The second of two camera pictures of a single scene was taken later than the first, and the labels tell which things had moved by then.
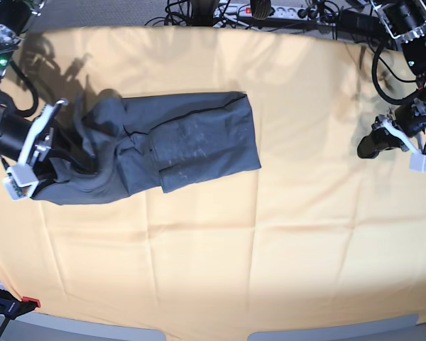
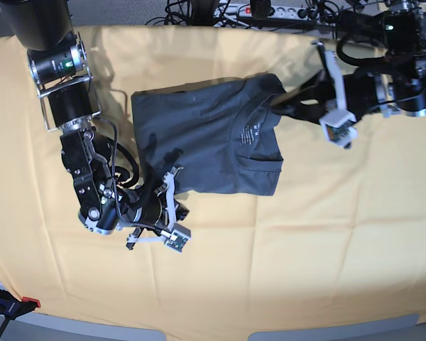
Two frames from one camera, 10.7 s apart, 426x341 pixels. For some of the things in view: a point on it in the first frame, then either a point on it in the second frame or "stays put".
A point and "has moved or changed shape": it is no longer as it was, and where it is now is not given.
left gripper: x=7 y=134 → x=147 y=204
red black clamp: x=1 y=302 stays put
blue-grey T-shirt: x=144 y=143 has moved or changed shape
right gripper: x=412 y=118 → x=319 y=87
